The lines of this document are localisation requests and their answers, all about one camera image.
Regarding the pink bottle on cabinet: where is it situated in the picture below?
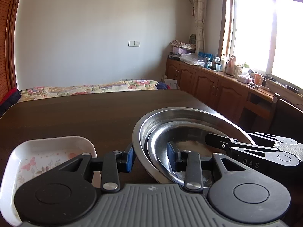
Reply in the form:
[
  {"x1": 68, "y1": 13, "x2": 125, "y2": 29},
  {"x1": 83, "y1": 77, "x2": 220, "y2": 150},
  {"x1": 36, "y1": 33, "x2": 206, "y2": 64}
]
[{"x1": 226, "y1": 55, "x2": 236, "y2": 75}]

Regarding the wall power strip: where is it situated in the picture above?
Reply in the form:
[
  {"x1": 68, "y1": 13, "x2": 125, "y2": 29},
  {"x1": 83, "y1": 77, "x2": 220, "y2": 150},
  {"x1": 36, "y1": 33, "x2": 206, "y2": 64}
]
[{"x1": 120, "y1": 79, "x2": 137, "y2": 82}]

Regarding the floral bed quilt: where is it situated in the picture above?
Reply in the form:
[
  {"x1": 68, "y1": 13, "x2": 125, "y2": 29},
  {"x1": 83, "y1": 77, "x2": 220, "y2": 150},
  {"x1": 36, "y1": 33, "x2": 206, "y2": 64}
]
[{"x1": 18, "y1": 80, "x2": 170, "y2": 102}]

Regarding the wooden slatted wardrobe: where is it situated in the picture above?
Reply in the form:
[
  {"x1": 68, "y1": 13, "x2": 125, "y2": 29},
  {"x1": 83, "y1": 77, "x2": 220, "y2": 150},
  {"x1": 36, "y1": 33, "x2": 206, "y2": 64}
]
[{"x1": 1, "y1": 0, "x2": 19, "y2": 97}]

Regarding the large steel bowl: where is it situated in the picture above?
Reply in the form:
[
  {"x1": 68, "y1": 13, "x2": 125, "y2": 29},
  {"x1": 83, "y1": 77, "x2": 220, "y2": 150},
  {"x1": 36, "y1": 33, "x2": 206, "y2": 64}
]
[{"x1": 132, "y1": 107, "x2": 254, "y2": 185}]

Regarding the wooden cabinet row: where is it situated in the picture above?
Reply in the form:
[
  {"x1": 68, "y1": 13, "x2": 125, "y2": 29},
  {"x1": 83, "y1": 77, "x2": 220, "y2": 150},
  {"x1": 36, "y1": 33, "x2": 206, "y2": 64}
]
[{"x1": 165, "y1": 58, "x2": 273, "y2": 129}]

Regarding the red and navy folded cloth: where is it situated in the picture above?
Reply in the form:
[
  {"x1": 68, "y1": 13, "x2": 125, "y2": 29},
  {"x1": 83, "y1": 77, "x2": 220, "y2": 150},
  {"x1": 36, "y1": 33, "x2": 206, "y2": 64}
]
[{"x1": 0, "y1": 88, "x2": 22, "y2": 117}]

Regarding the clear plastic bag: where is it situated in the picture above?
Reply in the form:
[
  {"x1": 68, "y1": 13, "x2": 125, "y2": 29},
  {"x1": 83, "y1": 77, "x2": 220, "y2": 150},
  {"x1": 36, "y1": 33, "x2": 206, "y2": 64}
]
[{"x1": 180, "y1": 53, "x2": 205, "y2": 67}]

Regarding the floral square plate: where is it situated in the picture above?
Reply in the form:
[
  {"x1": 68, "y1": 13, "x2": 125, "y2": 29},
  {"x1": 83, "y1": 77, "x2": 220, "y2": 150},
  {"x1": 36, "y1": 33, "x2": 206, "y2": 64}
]
[{"x1": 1, "y1": 136, "x2": 97, "y2": 226}]

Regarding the patterned curtain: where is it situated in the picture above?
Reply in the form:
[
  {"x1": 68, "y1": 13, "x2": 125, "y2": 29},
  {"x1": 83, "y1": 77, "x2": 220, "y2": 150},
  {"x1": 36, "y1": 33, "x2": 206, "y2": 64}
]
[{"x1": 193, "y1": 0, "x2": 207, "y2": 53}]

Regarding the small steel bowl back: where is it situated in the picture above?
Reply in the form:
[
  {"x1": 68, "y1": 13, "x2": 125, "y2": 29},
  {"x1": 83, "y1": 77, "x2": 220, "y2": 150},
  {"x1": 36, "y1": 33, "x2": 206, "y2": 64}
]
[{"x1": 145, "y1": 121, "x2": 227, "y2": 185}]

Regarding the white wall switch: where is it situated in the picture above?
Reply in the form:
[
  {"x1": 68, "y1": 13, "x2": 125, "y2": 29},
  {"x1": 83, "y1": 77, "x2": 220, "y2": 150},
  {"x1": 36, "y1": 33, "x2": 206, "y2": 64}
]
[{"x1": 128, "y1": 40, "x2": 140, "y2": 47}]

